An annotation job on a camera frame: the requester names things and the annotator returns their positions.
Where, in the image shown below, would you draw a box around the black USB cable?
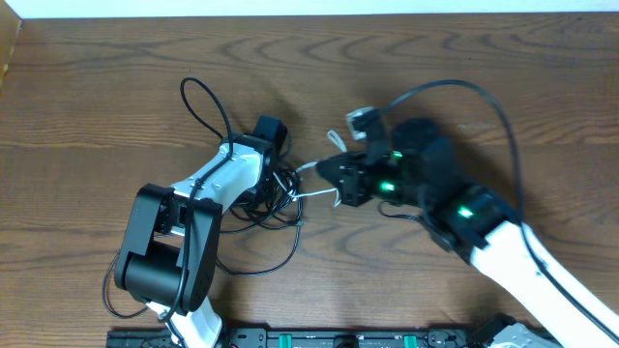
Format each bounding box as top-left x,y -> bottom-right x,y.
101,163 -> 305,320

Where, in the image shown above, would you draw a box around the white USB cable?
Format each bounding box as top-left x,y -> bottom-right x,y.
273,129 -> 349,208

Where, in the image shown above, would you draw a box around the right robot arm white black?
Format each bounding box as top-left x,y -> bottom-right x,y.
316,118 -> 618,347

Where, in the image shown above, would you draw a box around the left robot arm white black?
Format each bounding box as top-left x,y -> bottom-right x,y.
114,133 -> 284,347

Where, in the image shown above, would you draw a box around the cardboard box side panel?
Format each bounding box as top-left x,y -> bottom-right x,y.
0,0 -> 22,84

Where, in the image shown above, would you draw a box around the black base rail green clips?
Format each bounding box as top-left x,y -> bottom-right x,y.
105,313 -> 557,348

